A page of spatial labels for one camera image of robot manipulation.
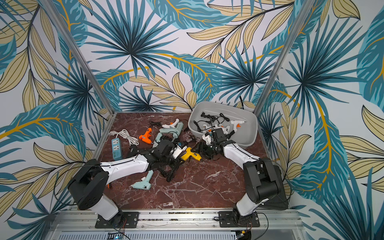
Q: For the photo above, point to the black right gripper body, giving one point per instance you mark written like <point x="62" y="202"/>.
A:
<point x="208" y="148"/>

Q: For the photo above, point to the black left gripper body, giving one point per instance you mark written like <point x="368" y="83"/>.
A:
<point x="168" y="160"/>

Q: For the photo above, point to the white orange-trigger glue gun front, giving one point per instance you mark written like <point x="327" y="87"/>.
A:
<point x="207" y="129"/>

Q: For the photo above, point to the yellow glue gun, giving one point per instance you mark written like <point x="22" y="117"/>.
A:
<point x="190" y="154"/>

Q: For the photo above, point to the mint green large glue gun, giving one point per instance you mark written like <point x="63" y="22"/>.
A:
<point x="176" y="132"/>

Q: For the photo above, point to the mint green small glue gun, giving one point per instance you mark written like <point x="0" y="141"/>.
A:
<point x="144" y="184"/>

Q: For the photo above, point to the white small glue gun pair-left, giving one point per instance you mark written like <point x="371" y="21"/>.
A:
<point x="237" y="123"/>

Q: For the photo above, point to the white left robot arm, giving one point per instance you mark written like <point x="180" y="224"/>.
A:
<point x="88" y="185"/>

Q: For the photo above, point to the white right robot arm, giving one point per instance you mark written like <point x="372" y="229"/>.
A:
<point x="263" y="179"/>

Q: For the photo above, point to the orange small glue gun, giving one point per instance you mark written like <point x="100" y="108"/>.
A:
<point x="146" y="136"/>

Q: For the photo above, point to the grey plastic storage box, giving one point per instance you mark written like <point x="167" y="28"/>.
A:
<point x="246" y="133"/>

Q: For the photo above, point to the blue white power strip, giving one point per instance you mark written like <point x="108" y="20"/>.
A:
<point x="116" y="149"/>

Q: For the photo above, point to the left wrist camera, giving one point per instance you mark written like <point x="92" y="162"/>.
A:
<point x="179" y="150"/>

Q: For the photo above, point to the aluminium front rail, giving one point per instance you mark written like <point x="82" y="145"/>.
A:
<point x="179" y="224"/>

